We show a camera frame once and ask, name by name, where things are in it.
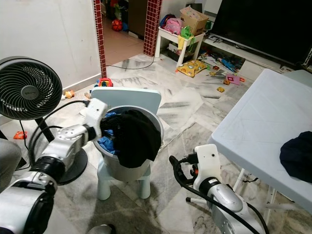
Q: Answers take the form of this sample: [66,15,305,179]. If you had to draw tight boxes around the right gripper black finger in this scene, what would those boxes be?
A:
[169,155,191,185]

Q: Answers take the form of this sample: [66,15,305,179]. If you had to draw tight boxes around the grey laundry basket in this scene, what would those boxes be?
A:
[90,87,164,200]

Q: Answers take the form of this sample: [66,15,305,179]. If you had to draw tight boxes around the blue cloth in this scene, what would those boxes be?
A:
[97,136,117,156]

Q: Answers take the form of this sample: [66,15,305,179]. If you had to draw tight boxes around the white folding table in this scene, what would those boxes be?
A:
[185,68,312,217]

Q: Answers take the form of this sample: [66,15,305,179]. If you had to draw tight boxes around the pink toy board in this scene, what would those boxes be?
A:
[224,75,245,86]

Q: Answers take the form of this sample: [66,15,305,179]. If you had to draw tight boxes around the grey robot foot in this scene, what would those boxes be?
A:
[90,224,117,234]

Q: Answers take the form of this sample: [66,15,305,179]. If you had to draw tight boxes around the person leg grey trousers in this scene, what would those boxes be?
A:
[0,139,24,181]

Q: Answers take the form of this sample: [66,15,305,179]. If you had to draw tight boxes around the colourful toy truck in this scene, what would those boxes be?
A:
[99,78,114,88]

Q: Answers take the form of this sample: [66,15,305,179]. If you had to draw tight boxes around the white television console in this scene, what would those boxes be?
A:
[202,37,312,81]

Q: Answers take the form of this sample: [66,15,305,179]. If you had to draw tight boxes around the small white toy table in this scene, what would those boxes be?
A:
[156,27,206,74]

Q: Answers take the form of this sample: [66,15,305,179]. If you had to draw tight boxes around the green toy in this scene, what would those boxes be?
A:
[180,27,195,39]

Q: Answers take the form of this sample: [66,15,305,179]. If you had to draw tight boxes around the pink kids bag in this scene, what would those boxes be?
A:
[163,17,183,35]

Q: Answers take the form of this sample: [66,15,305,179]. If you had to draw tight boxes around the black standing fan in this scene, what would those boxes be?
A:
[0,56,88,185]

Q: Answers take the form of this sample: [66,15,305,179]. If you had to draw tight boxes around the brown cardboard box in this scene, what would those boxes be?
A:
[179,6,209,36]

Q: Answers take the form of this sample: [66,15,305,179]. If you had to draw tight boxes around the red play ball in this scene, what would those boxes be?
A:
[111,19,123,32]

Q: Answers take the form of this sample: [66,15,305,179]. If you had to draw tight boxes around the black flat television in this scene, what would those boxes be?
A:
[211,0,312,66]

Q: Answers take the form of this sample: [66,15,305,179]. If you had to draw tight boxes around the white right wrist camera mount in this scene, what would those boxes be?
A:
[194,144,221,186]

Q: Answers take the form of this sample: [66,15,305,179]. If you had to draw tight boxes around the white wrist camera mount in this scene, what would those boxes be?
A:
[194,144,221,186]
[84,97,109,132]

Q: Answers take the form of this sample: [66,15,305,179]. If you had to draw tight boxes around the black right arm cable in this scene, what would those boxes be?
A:
[173,166,269,234]

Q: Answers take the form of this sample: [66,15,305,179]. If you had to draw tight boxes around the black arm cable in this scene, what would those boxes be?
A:
[29,100,91,156]
[34,124,71,156]
[173,166,269,234]

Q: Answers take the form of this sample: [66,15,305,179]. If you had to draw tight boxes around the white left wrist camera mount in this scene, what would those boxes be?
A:
[84,97,109,132]

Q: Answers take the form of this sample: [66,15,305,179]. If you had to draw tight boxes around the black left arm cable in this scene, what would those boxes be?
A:
[29,100,91,156]
[34,124,71,156]

